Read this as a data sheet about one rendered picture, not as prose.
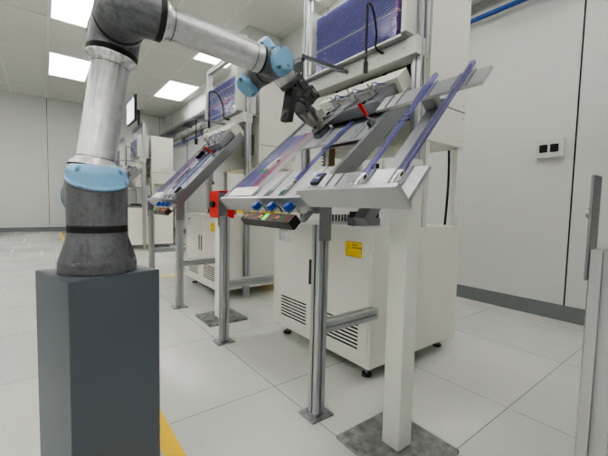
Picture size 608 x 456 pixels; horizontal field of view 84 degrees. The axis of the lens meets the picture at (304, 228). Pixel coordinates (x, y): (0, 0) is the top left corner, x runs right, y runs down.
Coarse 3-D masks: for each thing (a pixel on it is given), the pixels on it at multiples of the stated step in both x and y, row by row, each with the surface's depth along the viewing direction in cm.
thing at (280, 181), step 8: (312, 168) 132; (320, 168) 127; (328, 168) 123; (280, 176) 145; (288, 176) 140; (304, 176) 130; (312, 176) 125; (272, 184) 143; (280, 184) 138; (288, 184) 133; (296, 184) 129; (304, 184) 124; (264, 192) 141; (272, 192) 136; (288, 192) 127; (296, 192) 123
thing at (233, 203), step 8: (224, 200) 160; (232, 200) 153; (240, 200) 147; (248, 200) 141; (256, 200) 136; (264, 200) 131; (272, 200) 126; (280, 200) 122; (288, 200) 118; (296, 200) 114; (232, 208) 161; (240, 208) 154; (248, 208) 148; (264, 208) 137; (280, 208) 127; (296, 208) 119; (304, 208) 115
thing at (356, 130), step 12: (348, 120) 153; (360, 120) 144; (300, 132) 182; (336, 132) 150; (348, 132) 141; (360, 132) 133; (312, 144) 155; (324, 144) 146; (336, 144) 151; (348, 144) 143
